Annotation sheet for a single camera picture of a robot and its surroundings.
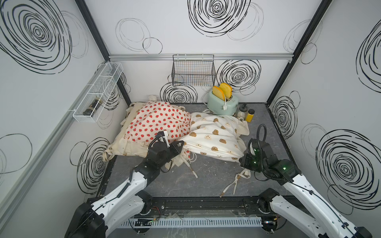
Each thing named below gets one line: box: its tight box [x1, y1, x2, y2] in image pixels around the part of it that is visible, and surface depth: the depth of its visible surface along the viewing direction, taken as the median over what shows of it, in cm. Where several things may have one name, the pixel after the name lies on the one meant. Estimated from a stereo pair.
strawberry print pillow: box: [124, 100, 192, 143], surface depth 89 cm
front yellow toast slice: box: [211, 85, 226, 102], surface depth 103 cm
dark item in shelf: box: [82, 99, 103, 117], surface depth 68 cm
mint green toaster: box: [206, 91, 239, 116], surface depth 104 cm
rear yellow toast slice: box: [218, 82, 233, 100], surface depth 103 cm
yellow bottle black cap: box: [245, 108, 255, 123], surface depth 104 cm
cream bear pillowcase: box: [180, 112, 250, 163], surface depth 81 cm
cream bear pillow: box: [102, 102, 152, 162], surface depth 86 cm
